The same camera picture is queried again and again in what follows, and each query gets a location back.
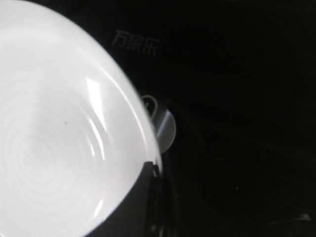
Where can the white round plate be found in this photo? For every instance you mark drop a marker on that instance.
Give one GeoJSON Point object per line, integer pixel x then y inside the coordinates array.
{"type": "Point", "coordinates": [74, 133]}

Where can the silver stove knob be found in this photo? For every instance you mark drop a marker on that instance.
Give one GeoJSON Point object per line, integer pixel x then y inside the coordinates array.
{"type": "Point", "coordinates": [163, 121]}

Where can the black glass gas cooktop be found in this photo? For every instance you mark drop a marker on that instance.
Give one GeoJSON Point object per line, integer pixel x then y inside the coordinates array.
{"type": "Point", "coordinates": [239, 77]}

